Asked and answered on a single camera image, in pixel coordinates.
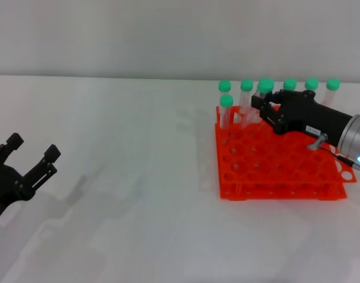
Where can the orange test tube rack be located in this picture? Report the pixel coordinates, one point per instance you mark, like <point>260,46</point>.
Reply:
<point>274,165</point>

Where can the green capped clear test tube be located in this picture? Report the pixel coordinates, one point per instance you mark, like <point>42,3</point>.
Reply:
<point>289,84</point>
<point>246,94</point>
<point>226,113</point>
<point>332,88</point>
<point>273,84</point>
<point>311,83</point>
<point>224,86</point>
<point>265,85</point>

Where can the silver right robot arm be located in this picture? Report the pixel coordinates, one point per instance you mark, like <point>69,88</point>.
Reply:
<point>357,135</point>

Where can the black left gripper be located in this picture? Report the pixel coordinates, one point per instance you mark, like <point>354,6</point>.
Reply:
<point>6,188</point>

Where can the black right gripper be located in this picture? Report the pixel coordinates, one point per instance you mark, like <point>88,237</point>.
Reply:
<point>310,115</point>

